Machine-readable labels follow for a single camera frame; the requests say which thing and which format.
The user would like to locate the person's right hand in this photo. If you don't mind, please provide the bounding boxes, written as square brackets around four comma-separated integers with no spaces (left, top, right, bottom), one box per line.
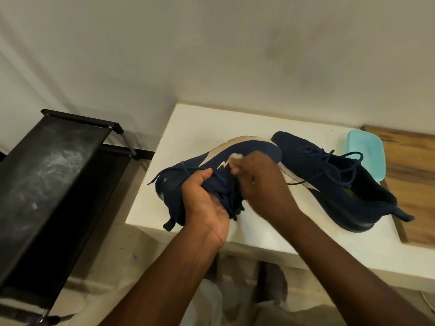
[229,151,301,230]

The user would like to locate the person's left hand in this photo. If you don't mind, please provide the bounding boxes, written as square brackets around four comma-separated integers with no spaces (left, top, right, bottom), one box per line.
[181,167,231,250]

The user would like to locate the beige cleaning cloth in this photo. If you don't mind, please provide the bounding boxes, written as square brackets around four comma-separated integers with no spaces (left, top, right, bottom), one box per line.
[227,152,245,175]

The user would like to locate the black shoe rack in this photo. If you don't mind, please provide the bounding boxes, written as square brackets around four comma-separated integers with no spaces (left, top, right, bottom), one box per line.
[0,108,155,326]

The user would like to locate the person's right forearm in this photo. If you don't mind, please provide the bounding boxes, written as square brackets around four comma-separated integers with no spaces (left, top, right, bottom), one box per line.
[275,210,435,326]

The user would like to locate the person's left forearm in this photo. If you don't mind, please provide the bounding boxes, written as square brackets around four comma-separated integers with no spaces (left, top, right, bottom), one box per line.
[98,225,222,326]

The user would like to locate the person's left foot grey sock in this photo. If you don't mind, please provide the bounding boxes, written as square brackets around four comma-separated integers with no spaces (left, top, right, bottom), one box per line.
[206,253,221,284]

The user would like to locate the person's foot grey sock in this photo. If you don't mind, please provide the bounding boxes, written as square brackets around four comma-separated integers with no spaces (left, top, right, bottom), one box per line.
[255,262,289,304]
[206,253,221,284]

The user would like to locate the person's right foot grey sock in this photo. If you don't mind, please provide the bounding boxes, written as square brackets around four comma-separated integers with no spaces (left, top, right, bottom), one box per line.
[255,262,289,304]

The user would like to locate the white shorts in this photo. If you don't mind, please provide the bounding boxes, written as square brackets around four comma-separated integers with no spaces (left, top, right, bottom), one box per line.
[188,280,347,326]

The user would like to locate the light blue plastic container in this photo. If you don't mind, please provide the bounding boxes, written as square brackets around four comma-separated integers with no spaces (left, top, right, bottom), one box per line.
[346,129,387,183]

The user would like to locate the brown wooden board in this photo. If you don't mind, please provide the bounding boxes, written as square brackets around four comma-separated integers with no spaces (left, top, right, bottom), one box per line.
[360,125,435,250]

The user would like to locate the white floor cable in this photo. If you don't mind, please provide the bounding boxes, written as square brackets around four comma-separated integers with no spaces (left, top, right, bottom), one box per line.
[420,290,435,313]

